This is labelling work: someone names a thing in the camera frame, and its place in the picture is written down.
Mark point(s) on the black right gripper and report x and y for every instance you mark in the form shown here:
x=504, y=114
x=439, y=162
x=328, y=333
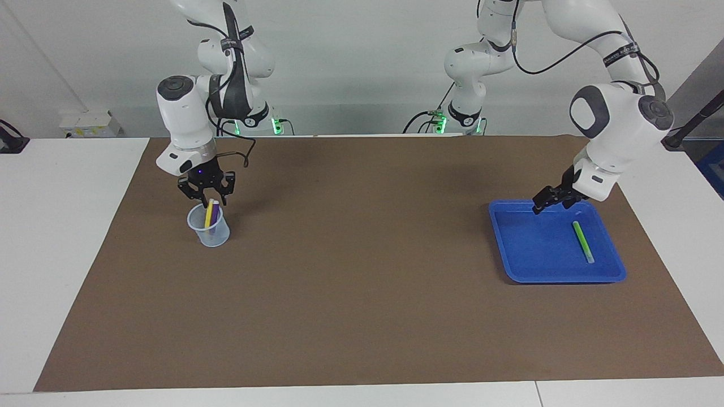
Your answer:
x=205, y=176

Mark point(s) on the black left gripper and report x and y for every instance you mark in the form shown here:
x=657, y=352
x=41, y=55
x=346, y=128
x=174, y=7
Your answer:
x=577, y=183

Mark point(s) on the yellow pen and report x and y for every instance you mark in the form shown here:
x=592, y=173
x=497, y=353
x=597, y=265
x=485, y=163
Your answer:
x=208, y=216

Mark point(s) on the green pen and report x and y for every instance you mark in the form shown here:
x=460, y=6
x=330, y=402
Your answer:
x=582, y=243

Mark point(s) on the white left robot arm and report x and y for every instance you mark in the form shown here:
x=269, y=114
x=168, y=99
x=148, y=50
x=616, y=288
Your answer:
x=611, y=113

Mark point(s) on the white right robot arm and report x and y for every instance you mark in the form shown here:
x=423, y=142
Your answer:
x=186, y=113

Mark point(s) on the blue plastic tray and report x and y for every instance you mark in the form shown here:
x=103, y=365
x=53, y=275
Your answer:
x=543, y=249

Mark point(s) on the purple pen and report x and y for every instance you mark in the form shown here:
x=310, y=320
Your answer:
x=215, y=217

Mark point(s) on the translucent plastic cup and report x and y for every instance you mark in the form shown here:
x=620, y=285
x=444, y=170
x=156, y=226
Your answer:
x=210, y=234

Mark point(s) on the black stand pole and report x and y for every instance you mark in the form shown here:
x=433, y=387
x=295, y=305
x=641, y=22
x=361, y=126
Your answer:
x=693, y=121

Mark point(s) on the blue box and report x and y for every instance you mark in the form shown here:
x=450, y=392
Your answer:
x=712, y=169

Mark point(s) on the brown table mat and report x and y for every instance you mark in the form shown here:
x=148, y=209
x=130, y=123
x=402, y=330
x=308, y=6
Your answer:
x=362, y=282

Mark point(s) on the black clamp mount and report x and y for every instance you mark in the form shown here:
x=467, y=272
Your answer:
x=11, y=141

